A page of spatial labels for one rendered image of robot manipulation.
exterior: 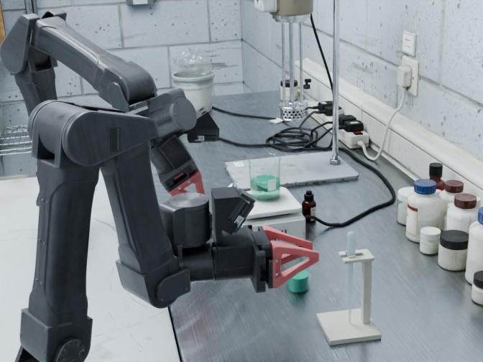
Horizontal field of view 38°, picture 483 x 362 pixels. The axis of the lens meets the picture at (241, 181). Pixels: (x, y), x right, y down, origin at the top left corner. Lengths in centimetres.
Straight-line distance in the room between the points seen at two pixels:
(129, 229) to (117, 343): 27
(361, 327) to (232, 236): 25
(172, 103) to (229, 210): 26
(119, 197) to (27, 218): 75
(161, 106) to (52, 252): 41
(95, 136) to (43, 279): 19
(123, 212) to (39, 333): 18
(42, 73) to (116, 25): 228
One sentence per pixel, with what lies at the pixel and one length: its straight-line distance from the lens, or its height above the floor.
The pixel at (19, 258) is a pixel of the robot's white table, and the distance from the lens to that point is 145.
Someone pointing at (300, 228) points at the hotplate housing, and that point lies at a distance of 135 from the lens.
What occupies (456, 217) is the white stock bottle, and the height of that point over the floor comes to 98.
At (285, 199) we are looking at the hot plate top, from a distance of 138.
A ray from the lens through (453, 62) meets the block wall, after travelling 162.
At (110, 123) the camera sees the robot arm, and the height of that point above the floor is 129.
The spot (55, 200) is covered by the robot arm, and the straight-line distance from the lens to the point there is 85.
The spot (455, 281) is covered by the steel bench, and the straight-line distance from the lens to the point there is 129.
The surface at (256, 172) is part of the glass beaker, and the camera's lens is 135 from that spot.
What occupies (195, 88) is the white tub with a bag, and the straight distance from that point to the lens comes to 232.
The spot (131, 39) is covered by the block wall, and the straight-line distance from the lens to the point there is 369.
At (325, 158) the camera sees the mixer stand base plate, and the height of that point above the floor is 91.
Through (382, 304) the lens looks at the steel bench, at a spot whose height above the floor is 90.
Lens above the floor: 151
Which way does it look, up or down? 20 degrees down
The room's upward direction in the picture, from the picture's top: 2 degrees counter-clockwise
